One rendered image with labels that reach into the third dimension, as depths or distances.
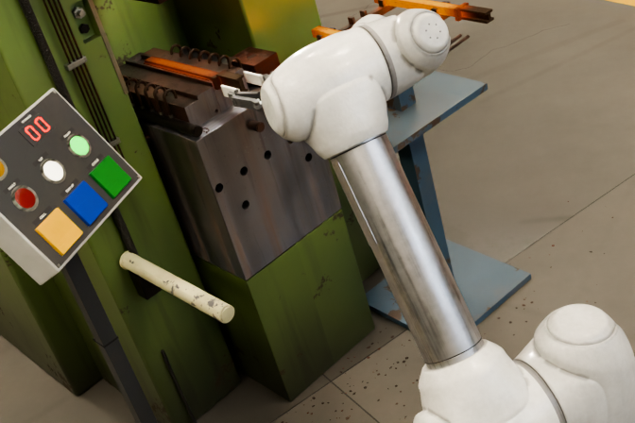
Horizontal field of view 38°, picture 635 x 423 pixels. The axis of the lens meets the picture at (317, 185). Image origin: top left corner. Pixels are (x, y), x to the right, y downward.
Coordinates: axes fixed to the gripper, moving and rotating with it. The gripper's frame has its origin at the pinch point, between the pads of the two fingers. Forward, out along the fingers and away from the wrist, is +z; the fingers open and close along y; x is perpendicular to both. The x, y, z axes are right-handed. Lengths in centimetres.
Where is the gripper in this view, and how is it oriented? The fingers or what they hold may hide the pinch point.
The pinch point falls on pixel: (241, 85)
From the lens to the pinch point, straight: 231.6
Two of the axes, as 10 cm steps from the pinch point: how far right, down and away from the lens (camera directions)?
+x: -2.4, -8.3, -5.0
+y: 7.0, -5.1, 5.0
